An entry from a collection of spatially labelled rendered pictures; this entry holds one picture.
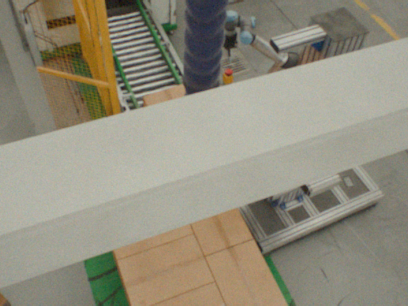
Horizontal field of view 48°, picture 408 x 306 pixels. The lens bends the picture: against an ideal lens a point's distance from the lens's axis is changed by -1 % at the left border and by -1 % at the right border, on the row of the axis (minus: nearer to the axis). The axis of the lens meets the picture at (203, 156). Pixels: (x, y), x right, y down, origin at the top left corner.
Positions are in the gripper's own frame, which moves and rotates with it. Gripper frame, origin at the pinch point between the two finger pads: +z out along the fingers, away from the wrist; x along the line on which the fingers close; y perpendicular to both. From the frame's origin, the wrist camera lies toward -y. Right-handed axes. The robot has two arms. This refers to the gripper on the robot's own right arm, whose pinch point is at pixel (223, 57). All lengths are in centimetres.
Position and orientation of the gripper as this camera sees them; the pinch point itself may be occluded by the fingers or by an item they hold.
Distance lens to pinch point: 328.4
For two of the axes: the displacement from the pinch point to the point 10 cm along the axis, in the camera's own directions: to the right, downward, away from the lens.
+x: -4.3, -7.4, 5.2
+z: -0.5, 5.9, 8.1
